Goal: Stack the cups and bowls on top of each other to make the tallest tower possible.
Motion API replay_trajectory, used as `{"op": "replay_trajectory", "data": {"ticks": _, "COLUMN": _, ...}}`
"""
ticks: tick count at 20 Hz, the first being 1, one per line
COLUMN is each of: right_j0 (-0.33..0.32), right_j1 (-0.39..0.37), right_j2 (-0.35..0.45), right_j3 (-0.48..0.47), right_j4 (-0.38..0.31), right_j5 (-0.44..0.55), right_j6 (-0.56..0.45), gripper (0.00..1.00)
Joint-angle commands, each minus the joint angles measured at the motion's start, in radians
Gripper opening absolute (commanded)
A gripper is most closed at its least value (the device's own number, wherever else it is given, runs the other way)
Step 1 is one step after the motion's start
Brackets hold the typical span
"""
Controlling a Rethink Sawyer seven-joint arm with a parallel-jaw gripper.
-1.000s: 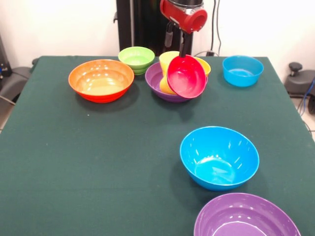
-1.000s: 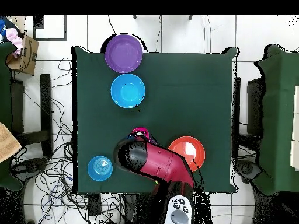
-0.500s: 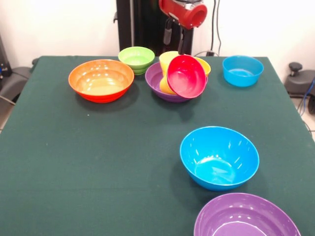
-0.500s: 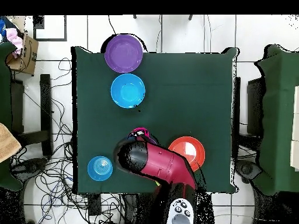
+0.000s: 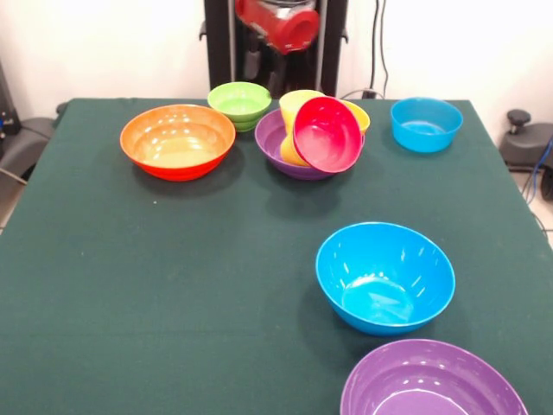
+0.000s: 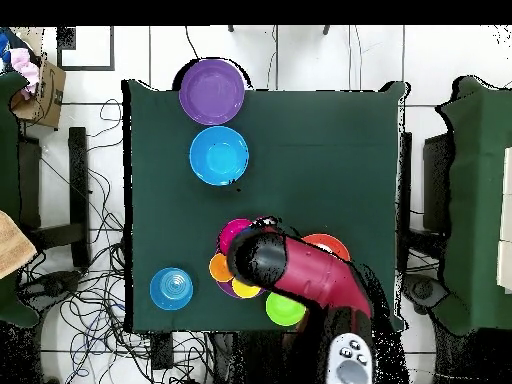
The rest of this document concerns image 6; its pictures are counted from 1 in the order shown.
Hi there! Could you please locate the person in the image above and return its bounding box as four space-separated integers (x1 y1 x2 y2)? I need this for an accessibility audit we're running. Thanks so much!
0 209 38 280

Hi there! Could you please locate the black cable with connector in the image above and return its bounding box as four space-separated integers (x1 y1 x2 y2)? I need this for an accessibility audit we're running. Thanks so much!
184 25 201 61

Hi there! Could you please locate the black power strip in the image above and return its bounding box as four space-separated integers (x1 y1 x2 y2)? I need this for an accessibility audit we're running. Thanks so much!
150 331 175 371

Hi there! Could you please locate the black square frame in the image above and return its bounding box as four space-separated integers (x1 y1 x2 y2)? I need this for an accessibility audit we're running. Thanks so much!
55 25 116 72

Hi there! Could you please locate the black chair base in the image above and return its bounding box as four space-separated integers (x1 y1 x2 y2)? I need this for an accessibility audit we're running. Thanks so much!
17 269 83 317
401 273 451 315

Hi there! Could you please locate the green small bowl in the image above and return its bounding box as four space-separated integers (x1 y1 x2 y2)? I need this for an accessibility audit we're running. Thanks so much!
265 291 308 327

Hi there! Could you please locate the pink-red small bowl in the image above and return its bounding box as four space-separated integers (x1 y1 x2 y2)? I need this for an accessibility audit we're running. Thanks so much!
217 217 257 257

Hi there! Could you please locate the blue item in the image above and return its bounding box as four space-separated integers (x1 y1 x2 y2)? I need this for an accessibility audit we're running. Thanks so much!
0 31 17 73

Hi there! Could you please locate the tangle of black cables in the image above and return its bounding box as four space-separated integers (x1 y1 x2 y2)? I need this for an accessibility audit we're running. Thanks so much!
17 97 215 384

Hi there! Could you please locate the green cloth covered table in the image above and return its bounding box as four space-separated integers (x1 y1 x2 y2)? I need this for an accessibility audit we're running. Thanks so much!
0 71 41 329
433 75 512 337

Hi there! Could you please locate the black metal stand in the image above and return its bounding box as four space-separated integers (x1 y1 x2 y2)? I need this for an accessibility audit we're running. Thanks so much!
17 126 92 270

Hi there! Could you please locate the dark green tablecloth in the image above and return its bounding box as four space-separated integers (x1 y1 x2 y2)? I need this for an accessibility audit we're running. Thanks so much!
121 78 410 334

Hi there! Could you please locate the black cabinet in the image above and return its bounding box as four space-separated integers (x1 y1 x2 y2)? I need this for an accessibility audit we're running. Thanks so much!
421 133 455 235

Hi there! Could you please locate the orange large bowl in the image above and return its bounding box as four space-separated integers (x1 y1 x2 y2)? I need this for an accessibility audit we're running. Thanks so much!
301 233 352 263

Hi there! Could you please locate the pink cloth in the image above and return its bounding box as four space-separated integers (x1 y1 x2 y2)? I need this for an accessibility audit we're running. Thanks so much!
8 47 41 101

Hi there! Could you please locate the orange stepped cup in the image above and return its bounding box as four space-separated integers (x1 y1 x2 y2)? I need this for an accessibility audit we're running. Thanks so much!
208 252 236 284

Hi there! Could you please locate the blue small bowl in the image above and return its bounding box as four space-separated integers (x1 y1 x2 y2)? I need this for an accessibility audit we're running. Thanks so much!
148 266 195 312

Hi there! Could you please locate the blue large bowl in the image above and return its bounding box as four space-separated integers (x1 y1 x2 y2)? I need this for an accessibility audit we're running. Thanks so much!
188 125 250 187

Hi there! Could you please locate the cardboard box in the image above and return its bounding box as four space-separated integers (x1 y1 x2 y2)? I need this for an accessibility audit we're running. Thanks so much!
9 27 68 130

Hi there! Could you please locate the yellow stepped cup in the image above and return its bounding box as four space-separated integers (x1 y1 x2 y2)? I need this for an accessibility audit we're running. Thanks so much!
230 277 263 300

